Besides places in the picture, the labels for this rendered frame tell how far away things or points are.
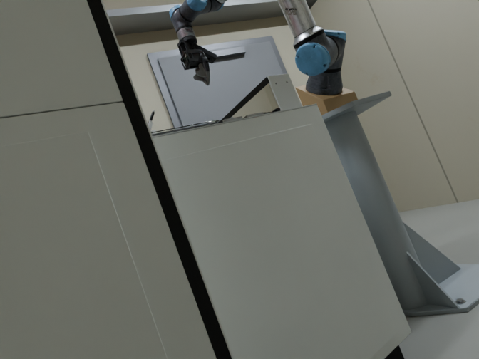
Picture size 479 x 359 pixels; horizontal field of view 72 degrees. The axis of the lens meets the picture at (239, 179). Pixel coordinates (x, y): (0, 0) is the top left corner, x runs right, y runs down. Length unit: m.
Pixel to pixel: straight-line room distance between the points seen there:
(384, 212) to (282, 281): 0.66
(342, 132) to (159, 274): 1.02
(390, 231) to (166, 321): 1.05
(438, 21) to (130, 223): 2.84
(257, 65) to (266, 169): 2.66
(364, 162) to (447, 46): 1.82
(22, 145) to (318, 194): 0.72
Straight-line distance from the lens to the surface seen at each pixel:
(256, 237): 0.81
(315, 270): 0.91
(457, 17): 3.01
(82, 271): 0.48
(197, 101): 3.06
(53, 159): 0.50
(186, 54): 1.49
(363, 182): 1.36
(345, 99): 1.43
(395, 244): 1.40
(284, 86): 1.12
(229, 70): 3.31
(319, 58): 1.24
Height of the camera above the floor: 0.60
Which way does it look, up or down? 5 degrees up
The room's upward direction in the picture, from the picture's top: 21 degrees counter-clockwise
